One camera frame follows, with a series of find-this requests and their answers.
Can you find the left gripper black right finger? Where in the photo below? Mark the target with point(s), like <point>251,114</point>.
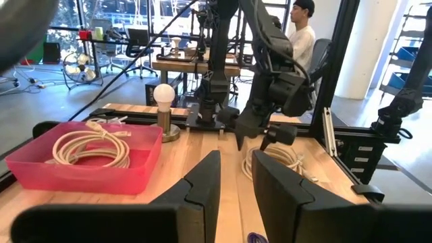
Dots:
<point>287,209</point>

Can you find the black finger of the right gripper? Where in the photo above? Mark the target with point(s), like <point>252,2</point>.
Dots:
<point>242,135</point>
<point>265,141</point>

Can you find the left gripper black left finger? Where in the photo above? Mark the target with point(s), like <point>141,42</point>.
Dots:
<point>199,202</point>

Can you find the black background robot arm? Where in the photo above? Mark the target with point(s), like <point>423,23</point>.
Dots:
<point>401,104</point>

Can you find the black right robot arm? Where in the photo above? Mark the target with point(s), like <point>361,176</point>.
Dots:
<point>270,33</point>

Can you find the person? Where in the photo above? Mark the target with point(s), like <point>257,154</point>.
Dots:
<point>302,44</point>

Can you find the grey office chair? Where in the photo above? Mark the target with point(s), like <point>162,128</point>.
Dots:
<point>320,54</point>

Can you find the light bulb brass lamp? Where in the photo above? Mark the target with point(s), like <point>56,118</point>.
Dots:
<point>164,94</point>

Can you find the black controller box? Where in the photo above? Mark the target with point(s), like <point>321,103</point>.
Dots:
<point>364,162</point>

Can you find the wooden background table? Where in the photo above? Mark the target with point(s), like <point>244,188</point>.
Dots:
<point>182,66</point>

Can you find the small bulb lamp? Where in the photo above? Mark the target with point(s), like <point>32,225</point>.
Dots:
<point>176,42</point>

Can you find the pink plastic bin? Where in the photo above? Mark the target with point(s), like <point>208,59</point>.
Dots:
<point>84,182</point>

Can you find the white pillar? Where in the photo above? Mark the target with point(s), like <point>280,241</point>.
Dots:
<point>371,50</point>

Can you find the black office chair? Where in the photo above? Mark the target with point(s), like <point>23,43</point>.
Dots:
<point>136,37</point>

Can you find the shelf with blue bins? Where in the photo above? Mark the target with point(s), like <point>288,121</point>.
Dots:
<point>405,54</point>

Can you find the pale green cup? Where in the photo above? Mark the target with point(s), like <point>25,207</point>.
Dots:
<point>98,33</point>

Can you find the floor fan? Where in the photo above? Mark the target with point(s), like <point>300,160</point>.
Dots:
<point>79,69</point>

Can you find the red box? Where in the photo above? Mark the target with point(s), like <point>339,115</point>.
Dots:
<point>85,35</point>

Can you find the silver bracket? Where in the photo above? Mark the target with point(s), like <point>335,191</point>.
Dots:
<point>329,135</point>

